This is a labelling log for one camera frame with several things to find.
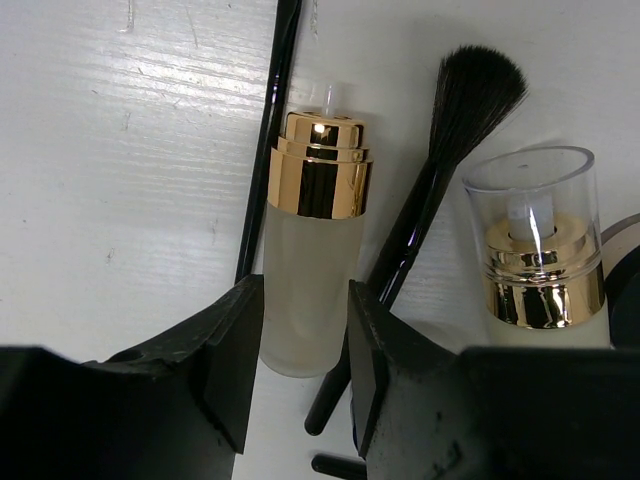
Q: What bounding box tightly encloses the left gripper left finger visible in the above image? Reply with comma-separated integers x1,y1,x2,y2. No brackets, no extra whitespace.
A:
1,275,264,479

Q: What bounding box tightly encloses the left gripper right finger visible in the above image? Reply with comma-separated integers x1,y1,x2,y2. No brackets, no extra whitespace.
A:
348,282,639,479

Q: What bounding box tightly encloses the cream bottle clear cap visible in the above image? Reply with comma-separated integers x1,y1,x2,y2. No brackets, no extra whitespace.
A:
463,146,611,349

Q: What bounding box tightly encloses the frosted bottle gold pump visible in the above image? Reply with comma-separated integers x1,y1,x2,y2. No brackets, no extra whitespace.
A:
260,84,373,378

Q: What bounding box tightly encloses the black lid cosmetic jar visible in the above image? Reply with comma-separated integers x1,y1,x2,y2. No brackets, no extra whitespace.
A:
602,214,639,351

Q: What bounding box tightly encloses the black powder brush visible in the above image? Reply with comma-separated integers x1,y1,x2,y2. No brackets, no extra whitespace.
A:
304,44,530,437

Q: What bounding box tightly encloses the thin black eyeliner pencil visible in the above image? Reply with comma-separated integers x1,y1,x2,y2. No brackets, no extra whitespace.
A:
234,0,303,282

